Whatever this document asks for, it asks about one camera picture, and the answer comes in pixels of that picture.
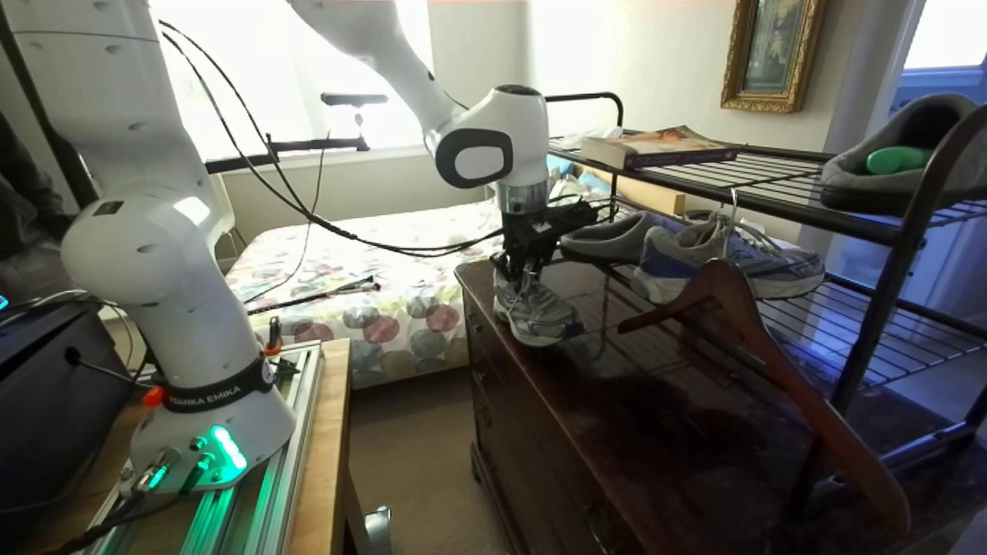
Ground dark wooden dresser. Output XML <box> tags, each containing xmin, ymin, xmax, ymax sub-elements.
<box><xmin>454</xmin><ymin>255</ymin><xmax>987</xmax><ymax>555</ymax></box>

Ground thin black rod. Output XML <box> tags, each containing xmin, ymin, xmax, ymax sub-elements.
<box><xmin>245</xmin><ymin>267</ymin><xmax>385</xmax><ymax>319</ymax></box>

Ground gold framed painting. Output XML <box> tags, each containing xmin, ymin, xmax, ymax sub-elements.
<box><xmin>720</xmin><ymin>0</ymin><xmax>826</xmax><ymax>118</ymax></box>

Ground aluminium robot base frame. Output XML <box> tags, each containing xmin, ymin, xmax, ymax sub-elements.
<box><xmin>89</xmin><ymin>341</ymin><xmax>327</xmax><ymax>555</ymax></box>

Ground white and blue sneaker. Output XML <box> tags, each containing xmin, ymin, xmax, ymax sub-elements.
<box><xmin>490</xmin><ymin>260</ymin><xmax>590</xmax><ymax>350</ymax></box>

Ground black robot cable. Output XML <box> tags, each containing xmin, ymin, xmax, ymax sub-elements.
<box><xmin>158</xmin><ymin>19</ymin><xmax>510</xmax><ymax>261</ymax></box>

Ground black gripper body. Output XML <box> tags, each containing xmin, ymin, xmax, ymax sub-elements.
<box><xmin>501</xmin><ymin>201</ymin><xmax>568</xmax><ymax>270</ymax></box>

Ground brown wooden clothes hanger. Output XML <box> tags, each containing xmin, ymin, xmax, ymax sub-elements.
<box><xmin>613</xmin><ymin>255</ymin><xmax>915</xmax><ymax>539</ymax></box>

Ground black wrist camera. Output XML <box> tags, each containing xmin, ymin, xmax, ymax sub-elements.
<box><xmin>543</xmin><ymin>197</ymin><xmax>602</xmax><ymax>249</ymax></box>

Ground black equipment box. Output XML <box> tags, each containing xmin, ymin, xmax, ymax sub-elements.
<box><xmin>0</xmin><ymin>291</ymin><xmax>142</xmax><ymax>512</ymax></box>

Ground bed with floral cover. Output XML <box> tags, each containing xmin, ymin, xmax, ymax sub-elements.
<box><xmin>226</xmin><ymin>152</ymin><xmax>619</xmax><ymax>392</ymax></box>

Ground black metal shoe rack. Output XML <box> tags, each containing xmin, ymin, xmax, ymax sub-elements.
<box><xmin>543</xmin><ymin>89</ymin><xmax>987</xmax><ymax>517</ymax></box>

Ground small white floor object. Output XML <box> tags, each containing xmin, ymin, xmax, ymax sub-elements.
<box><xmin>362</xmin><ymin>502</ymin><xmax>400</xmax><ymax>555</ymax></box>

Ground grey and blue sneaker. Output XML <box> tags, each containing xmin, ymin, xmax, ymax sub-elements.
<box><xmin>631</xmin><ymin>192</ymin><xmax>829</xmax><ymax>305</ymax></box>

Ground light wooden robot table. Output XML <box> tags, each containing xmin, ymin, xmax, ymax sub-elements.
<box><xmin>18</xmin><ymin>336</ymin><xmax>356</xmax><ymax>555</ymax></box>

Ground grey slipper with green insert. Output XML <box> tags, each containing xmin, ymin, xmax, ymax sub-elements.
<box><xmin>819</xmin><ymin>92</ymin><xmax>987</xmax><ymax>219</ymax></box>

